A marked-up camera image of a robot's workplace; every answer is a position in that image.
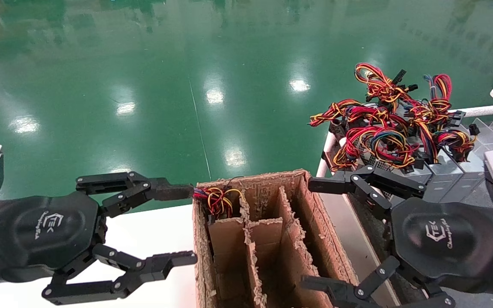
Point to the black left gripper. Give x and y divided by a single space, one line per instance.
37 235

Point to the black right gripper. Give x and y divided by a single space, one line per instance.
447 239

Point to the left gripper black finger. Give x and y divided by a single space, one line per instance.
161 191

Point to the worn cardboard box with dividers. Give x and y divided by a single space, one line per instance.
268 239

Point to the grey power supply with grille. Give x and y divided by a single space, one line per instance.
424 175

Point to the grey power supply unit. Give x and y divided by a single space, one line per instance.
473 173
445 177

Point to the white pipe with black cap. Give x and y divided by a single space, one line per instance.
486 110

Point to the short white rail pipe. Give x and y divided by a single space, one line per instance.
325 158

